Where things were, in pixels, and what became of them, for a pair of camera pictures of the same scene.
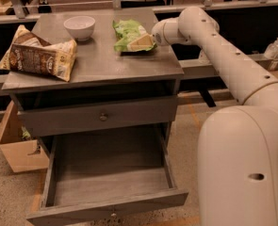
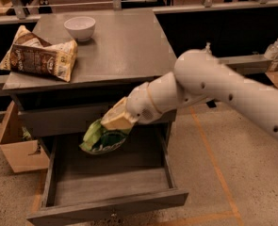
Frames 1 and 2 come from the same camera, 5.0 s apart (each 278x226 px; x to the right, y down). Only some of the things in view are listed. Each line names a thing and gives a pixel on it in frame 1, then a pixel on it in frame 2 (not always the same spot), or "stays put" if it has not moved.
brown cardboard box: (22, 150) stays put
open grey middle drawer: (90, 177) stays put
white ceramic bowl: (80, 26) stays put
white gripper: (157, 35) -> (139, 104)
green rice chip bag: (126, 31) -> (99, 139)
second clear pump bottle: (273, 49) stays put
